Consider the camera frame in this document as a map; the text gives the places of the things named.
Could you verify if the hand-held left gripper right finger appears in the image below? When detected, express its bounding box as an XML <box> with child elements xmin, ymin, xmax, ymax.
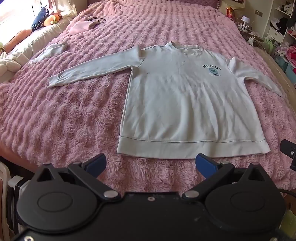
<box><xmin>181</xmin><ymin>153</ymin><xmax>272</xmax><ymax>200</ymax></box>

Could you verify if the navy patterned pillow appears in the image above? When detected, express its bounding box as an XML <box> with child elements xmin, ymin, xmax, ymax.
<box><xmin>31</xmin><ymin>5</ymin><xmax>50</xmax><ymax>32</ymax></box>

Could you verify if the small white cloth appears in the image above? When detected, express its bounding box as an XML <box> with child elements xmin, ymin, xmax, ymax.
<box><xmin>31</xmin><ymin>42</ymin><xmax>68</xmax><ymax>64</ymax></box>

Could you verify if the pink cloth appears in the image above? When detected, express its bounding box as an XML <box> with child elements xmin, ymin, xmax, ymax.
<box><xmin>68</xmin><ymin>20</ymin><xmax>99</xmax><ymax>36</ymax></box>

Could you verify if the green storage bin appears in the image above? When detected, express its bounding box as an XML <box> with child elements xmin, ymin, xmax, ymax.
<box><xmin>263</xmin><ymin>37</ymin><xmax>278</xmax><ymax>55</ymax></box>

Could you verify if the teal storage bin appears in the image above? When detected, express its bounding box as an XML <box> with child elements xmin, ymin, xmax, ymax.
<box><xmin>285</xmin><ymin>62</ymin><xmax>296</xmax><ymax>79</ymax></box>
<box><xmin>274</xmin><ymin>54</ymin><xmax>289</xmax><ymax>70</ymax></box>

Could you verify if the cluttered bedside table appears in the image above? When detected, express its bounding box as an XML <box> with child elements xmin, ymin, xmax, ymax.
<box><xmin>238</xmin><ymin>23</ymin><xmax>264</xmax><ymax>47</ymax></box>

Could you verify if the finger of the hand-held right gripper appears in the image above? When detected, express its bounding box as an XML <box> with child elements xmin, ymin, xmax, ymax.
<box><xmin>279</xmin><ymin>139</ymin><xmax>296</xmax><ymax>172</ymax></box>

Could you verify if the white printed sweatshirt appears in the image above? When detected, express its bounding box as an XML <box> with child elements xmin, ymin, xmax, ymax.
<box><xmin>47</xmin><ymin>41</ymin><xmax>284</xmax><ymax>160</ymax></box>

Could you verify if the crumpled white cloth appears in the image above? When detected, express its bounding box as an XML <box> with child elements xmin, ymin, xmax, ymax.
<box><xmin>0</xmin><ymin>51</ymin><xmax>22</xmax><ymax>82</ymax></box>

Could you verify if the red snack bag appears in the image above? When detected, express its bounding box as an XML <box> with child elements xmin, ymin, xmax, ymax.
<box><xmin>225</xmin><ymin>6</ymin><xmax>236</xmax><ymax>19</ymax></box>

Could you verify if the orange plush toy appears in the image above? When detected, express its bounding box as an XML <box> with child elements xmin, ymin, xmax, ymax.
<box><xmin>43</xmin><ymin>14</ymin><xmax>63</xmax><ymax>27</ymax></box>

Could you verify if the cream bed frame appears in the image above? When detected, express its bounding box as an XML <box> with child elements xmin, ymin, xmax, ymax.
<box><xmin>254</xmin><ymin>44</ymin><xmax>296</xmax><ymax>100</ymax></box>

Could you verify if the black cable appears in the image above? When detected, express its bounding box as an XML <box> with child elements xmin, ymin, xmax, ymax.
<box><xmin>86</xmin><ymin>17</ymin><xmax>107</xmax><ymax>29</ymax></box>

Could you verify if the white open shelf unit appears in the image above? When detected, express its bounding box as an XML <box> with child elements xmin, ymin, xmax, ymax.
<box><xmin>264</xmin><ymin>0</ymin><xmax>296</xmax><ymax>78</ymax></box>

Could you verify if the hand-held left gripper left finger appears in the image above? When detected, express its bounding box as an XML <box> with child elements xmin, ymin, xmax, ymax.
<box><xmin>31</xmin><ymin>153</ymin><xmax>121</xmax><ymax>201</ymax></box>

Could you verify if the cream padded cushion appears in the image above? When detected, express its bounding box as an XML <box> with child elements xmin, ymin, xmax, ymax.
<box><xmin>8</xmin><ymin>18</ymin><xmax>71</xmax><ymax>66</ymax></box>

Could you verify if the pink fluffy blanket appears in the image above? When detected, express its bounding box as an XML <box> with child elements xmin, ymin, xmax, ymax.
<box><xmin>0</xmin><ymin>0</ymin><xmax>296</xmax><ymax>197</ymax></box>

